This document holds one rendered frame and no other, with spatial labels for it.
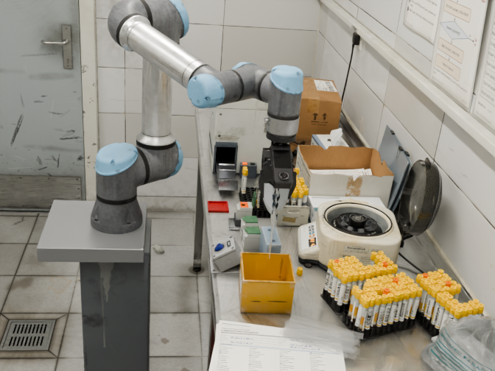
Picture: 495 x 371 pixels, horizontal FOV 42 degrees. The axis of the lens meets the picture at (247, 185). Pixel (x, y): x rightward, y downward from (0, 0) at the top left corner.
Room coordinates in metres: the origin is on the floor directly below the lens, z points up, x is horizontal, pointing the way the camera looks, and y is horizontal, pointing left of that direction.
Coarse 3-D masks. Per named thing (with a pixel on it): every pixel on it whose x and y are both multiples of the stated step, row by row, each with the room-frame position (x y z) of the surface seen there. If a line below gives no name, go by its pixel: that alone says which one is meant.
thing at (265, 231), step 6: (264, 228) 1.57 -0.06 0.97; (270, 228) 1.57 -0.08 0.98; (264, 234) 1.54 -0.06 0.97; (276, 234) 1.54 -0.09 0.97; (264, 240) 1.52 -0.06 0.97; (276, 240) 1.51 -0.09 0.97; (264, 246) 1.51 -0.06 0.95; (276, 246) 1.49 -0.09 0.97; (264, 252) 1.50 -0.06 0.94; (270, 252) 1.49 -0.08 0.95; (276, 252) 1.49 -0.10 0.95
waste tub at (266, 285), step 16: (256, 256) 1.44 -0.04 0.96; (272, 256) 1.44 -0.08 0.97; (288, 256) 1.44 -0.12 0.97; (240, 272) 1.40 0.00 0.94; (256, 272) 1.44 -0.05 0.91; (272, 272) 1.44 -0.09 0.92; (288, 272) 1.42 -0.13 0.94; (240, 288) 1.36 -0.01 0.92; (256, 288) 1.31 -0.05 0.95; (272, 288) 1.31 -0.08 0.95; (288, 288) 1.32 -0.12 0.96; (240, 304) 1.32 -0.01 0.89; (256, 304) 1.31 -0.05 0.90; (272, 304) 1.31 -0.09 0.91; (288, 304) 1.32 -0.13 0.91
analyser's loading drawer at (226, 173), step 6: (216, 162) 2.13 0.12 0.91; (222, 162) 2.14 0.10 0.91; (228, 162) 2.14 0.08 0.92; (222, 168) 2.05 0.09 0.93; (228, 168) 2.05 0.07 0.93; (234, 168) 2.10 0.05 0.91; (222, 174) 2.00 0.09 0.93; (228, 174) 2.01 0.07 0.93; (234, 174) 2.01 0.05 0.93; (222, 180) 1.95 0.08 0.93; (228, 180) 1.95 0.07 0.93; (234, 180) 1.96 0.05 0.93; (222, 186) 1.95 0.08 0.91; (228, 186) 1.95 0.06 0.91; (234, 186) 1.96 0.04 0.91
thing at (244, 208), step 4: (236, 204) 1.76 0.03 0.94; (240, 204) 1.75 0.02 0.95; (244, 204) 1.75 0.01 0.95; (248, 204) 1.75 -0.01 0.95; (236, 208) 1.75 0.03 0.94; (240, 208) 1.73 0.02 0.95; (244, 208) 1.73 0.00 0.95; (248, 208) 1.73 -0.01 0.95; (252, 208) 1.73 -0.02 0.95; (236, 212) 1.74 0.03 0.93; (240, 212) 1.73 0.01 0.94; (244, 212) 1.73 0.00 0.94; (248, 212) 1.73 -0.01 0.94; (236, 216) 1.73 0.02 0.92; (240, 216) 1.73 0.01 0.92
